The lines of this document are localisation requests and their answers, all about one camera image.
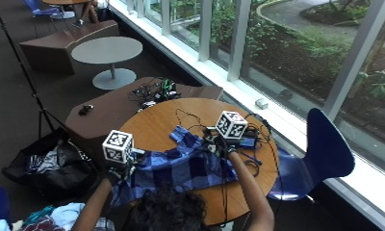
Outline white marker cube glove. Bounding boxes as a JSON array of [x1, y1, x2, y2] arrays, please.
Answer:
[[215, 110, 250, 141], [102, 129, 135, 165]]

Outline black round object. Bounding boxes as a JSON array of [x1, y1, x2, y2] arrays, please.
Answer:
[[279, 89, 296, 100]]

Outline pile of mixed clothes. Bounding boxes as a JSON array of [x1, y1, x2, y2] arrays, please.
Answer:
[[0, 201, 118, 231]]

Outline round wooden table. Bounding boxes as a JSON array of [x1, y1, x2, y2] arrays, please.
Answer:
[[42, 0, 101, 24]]

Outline small black device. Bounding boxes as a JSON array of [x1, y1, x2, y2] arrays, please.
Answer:
[[78, 104, 95, 116]]

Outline white round pedestal table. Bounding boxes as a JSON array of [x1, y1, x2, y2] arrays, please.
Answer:
[[70, 36, 144, 91]]

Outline black open bag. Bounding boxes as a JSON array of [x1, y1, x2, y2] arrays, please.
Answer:
[[2, 127, 103, 201]]

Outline person's right hand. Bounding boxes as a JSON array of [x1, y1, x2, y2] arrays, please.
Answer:
[[203, 126, 240, 159]]

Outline black tripod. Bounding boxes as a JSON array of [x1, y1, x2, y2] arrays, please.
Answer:
[[0, 0, 69, 140]]

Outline black glove cable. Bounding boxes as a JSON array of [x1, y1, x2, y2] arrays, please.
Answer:
[[219, 150, 231, 227]]

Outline blue plaid cloth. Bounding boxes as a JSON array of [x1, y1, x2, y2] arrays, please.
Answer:
[[110, 125, 242, 208]]

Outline grey white clothes in bag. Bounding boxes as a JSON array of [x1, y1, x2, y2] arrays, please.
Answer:
[[26, 148, 70, 175]]

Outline white marker cube left glove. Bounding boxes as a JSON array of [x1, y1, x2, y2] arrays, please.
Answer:
[[102, 129, 135, 165]]

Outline blue chair with metal legs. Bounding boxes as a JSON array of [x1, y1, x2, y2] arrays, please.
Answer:
[[22, 0, 78, 20]]

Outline blue flat device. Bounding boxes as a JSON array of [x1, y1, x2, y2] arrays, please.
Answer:
[[238, 137, 259, 149]]

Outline brown angular bench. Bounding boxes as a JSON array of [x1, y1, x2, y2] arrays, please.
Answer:
[[65, 76, 226, 155], [18, 19, 123, 76]]

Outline thin black cable loop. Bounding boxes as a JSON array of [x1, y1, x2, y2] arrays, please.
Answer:
[[175, 108, 208, 133]]

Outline small white box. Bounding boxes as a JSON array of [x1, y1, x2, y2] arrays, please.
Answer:
[[255, 98, 271, 111]]

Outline blue plastic chair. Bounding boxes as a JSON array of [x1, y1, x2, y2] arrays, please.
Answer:
[[267, 107, 357, 202]]

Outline white marker cube right glove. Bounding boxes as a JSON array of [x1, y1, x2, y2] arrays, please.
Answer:
[[215, 110, 250, 141]]

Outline black cable tangle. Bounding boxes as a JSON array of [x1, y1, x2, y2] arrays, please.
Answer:
[[238, 112, 285, 179]]

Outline person's left hand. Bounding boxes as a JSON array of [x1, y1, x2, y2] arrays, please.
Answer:
[[103, 160, 139, 187]]

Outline bundle of black gloves and cables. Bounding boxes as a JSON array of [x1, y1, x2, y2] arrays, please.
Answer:
[[127, 76, 184, 113]]

